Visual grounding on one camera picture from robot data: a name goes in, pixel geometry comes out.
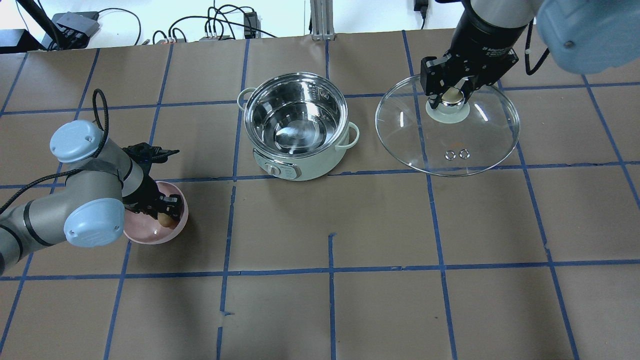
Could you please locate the black gripper body near lid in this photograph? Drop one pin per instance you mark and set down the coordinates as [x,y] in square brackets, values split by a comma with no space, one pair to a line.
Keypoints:
[481,36]

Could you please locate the bowl-side gripper black finger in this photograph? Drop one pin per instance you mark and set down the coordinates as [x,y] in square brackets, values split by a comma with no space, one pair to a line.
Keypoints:
[171,205]
[144,208]

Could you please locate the lid-side gripper black finger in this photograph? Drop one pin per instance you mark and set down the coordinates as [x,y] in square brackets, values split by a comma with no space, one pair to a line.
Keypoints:
[468,85]
[434,78]

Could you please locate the black gripper body near bowl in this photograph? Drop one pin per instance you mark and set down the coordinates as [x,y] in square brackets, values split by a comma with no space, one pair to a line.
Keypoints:
[145,190]

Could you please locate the brown egg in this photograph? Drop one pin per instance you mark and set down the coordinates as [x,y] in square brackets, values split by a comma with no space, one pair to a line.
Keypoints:
[166,221]

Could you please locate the glass pot lid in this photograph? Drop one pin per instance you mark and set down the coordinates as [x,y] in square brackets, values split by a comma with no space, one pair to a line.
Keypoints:
[456,137]

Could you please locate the robot arm near lid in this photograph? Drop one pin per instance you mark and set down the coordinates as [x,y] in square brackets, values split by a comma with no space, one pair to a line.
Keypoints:
[582,36]

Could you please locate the robot arm near bowl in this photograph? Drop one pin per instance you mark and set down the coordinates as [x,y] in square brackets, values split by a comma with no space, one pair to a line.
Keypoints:
[102,183]

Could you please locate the white electric cooking pot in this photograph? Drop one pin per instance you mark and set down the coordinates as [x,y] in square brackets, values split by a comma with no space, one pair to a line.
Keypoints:
[298,125]

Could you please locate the pink bowl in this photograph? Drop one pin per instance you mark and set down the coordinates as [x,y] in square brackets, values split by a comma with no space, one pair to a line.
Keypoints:
[144,229]

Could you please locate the black usb hub box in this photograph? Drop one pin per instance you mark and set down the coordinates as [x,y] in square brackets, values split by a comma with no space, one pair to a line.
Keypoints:
[78,27]

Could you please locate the black power adapter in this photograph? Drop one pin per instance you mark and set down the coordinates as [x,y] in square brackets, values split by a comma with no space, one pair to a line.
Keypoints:
[251,25]

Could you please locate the aluminium frame post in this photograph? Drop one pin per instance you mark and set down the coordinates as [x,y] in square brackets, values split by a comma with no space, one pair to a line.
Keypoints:
[322,20]

